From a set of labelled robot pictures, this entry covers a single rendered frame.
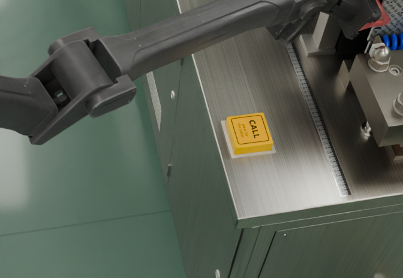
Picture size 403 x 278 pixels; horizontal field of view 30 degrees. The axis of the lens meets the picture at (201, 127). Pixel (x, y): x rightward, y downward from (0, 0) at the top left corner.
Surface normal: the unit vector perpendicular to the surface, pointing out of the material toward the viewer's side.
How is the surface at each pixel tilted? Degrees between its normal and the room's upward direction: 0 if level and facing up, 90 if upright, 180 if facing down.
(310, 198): 0
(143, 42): 12
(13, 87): 50
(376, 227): 90
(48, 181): 0
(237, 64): 0
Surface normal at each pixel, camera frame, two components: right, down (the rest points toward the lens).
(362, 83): -0.97, 0.12
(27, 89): 0.74, -0.62
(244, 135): 0.10, -0.59
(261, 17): 0.47, 0.80
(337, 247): 0.22, 0.80
